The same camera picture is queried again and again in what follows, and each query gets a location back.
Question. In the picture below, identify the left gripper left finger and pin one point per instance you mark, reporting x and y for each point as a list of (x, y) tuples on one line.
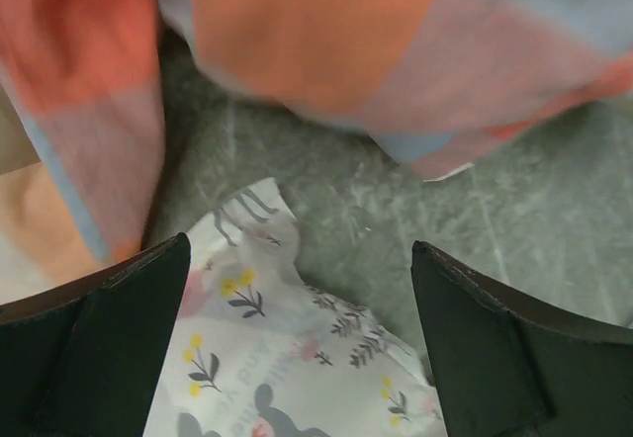
[(84, 359)]

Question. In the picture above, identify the plaid orange blue pillowcase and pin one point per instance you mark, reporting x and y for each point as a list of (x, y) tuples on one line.
[(437, 83)]

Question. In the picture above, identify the floral animal print pillow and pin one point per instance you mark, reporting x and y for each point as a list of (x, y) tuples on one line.
[(257, 352)]

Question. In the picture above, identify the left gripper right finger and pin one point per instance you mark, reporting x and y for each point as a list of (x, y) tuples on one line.
[(507, 364)]

